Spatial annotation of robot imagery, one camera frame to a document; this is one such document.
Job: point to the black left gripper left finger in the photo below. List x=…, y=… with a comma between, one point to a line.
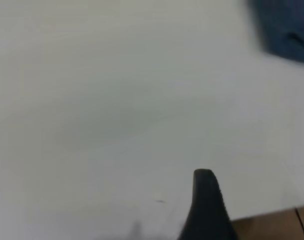
x=198, y=220

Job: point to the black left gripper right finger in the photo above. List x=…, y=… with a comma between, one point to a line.
x=216, y=220

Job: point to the white table cover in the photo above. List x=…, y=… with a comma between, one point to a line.
x=91, y=75

